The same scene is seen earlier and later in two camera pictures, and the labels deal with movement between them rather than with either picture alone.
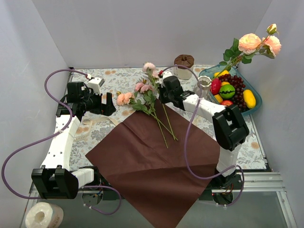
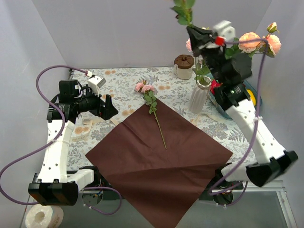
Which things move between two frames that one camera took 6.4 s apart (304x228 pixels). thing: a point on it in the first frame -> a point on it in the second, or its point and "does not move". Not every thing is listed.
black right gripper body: x=162 y=91 -> x=204 y=42
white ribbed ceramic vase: x=205 y=82 does not move
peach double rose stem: x=125 y=99 -> x=184 y=8
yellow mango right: x=249 y=98 does not move
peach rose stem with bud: x=249 y=45 does not move
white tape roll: x=43 y=214 does not move
